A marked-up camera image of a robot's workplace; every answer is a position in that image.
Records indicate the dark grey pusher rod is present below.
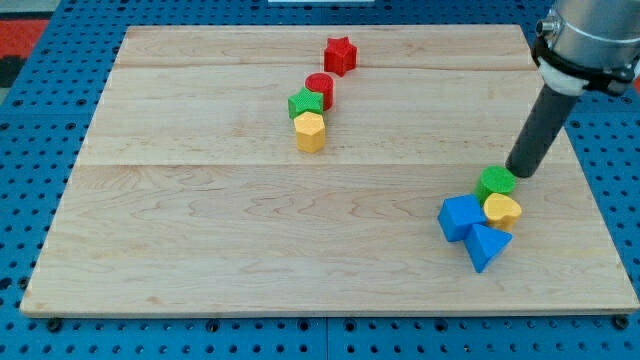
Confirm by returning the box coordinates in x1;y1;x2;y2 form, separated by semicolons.
505;85;579;178

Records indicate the green cylinder block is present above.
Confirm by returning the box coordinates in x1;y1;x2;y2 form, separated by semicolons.
474;166;516;205

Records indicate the yellow heart block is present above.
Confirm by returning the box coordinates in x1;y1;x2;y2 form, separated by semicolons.
483;193;522;232

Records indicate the blue cube block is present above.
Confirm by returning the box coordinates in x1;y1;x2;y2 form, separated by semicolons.
437;194;487;242

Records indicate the blue triangle block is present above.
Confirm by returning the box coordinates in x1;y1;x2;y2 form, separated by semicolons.
464;224;513;273

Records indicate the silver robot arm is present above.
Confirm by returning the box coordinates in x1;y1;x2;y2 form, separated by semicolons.
505;0;639;178

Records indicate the red star block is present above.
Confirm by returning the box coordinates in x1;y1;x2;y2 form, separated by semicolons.
324;37;358;77

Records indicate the red cylinder block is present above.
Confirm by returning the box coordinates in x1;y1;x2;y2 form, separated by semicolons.
305;72;334;110

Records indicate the yellow hexagon block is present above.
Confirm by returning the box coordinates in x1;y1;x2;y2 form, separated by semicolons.
293;112;326;153

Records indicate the green star block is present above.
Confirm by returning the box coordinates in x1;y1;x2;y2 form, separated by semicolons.
287;87;324;119

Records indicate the wooden board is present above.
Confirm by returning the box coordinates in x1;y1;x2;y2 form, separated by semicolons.
20;25;639;318

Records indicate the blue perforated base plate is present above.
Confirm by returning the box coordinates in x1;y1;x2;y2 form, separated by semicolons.
1;0;639;359

